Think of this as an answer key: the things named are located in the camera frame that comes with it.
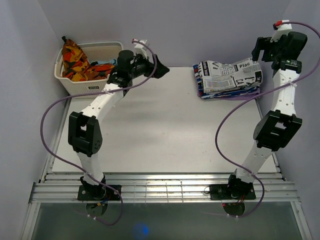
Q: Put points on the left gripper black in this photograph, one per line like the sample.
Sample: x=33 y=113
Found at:
x=160 y=70

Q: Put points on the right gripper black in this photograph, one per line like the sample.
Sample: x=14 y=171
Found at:
x=262 y=43

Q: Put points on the newspaper print trousers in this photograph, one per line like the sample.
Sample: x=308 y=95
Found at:
x=217 y=77

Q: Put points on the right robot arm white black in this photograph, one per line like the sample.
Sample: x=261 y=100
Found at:
x=276 y=129

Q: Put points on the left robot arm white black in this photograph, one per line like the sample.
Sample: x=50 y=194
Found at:
x=84 y=131

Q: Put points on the blue red white folded trousers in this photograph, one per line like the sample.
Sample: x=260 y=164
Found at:
x=197 y=77

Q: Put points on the orange camouflage trousers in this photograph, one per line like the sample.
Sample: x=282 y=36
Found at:
x=77 y=67

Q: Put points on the light blue garment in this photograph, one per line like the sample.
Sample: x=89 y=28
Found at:
x=100 y=62

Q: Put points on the cream perforated plastic basket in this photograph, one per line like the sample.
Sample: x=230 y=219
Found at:
x=95 y=51

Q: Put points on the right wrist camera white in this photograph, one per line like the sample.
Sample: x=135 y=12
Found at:
x=281 y=27

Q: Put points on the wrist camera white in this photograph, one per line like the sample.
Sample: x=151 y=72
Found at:
x=281 y=27
x=140 y=47

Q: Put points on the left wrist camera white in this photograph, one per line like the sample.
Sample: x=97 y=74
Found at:
x=140 y=47

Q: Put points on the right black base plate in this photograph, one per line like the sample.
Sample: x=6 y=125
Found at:
x=224 y=192

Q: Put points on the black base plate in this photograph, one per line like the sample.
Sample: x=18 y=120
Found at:
x=224 y=192
x=112 y=192

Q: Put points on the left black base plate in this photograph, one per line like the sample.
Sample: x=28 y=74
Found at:
x=112 y=192

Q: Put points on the aluminium rail frame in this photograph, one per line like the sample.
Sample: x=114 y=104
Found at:
x=162 y=153

